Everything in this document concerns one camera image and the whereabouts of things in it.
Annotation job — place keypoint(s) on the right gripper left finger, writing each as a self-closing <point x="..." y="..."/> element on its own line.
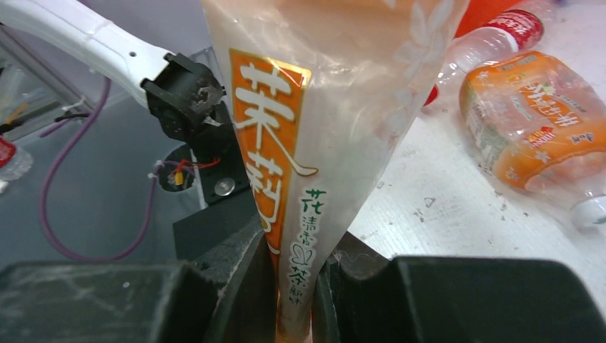
<point x="225" y="296"/>

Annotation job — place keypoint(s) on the clear bottle red label red cap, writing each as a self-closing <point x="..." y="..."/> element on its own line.
<point x="515" y="29"/>

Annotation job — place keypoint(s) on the large crushed orange tea bottle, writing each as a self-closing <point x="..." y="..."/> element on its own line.
<point x="540" y="129"/>

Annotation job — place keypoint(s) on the aluminium frame rail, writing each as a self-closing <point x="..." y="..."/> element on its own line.
<point x="33" y="94"/>

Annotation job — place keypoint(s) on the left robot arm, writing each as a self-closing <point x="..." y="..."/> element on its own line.
<point x="183" y="94"/>

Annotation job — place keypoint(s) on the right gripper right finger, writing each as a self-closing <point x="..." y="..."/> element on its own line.
<point x="362" y="296"/>

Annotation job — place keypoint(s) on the orange plastic bin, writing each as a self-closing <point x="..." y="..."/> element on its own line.
<point x="481" y="11"/>

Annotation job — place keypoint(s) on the slim orange label bottle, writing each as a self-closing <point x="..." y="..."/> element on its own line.
<point x="321" y="94"/>

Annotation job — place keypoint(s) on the bottle on floor left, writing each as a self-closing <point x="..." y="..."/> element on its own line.
<point x="15" y="161"/>

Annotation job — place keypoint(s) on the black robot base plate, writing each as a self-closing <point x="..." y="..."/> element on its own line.
<point x="213" y="167"/>

